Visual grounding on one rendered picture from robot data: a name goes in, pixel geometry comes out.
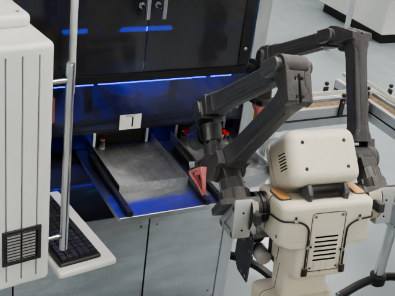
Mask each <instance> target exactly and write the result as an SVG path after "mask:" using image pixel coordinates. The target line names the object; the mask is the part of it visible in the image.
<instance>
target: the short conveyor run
mask: <svg viewBox="0 0 395 296"><path fill-rule="evenodd" d="M325 85H326V86H324V88H323V91H322V92H313V93H312V95H313V103H312V104H311V105H310V106H309V107H303V108H302V109H301V110H299V111H298V112H296V113H295V114H293V115H292V116H291V117H290V118H288V119H287V120H286V121H285V122H284V123H283V124H282V125H281V126H280V127H279V128H278V129H277V130H276V132H280V131H286V130H296V129H306V128H311V127H321V126H331V125H341V124H347V104H346V89H345V90H333V91H329V90H328V89H329V87H328V85H329V82H328V81H326V82H325ZM341 94H342V95H341Z"/></svg>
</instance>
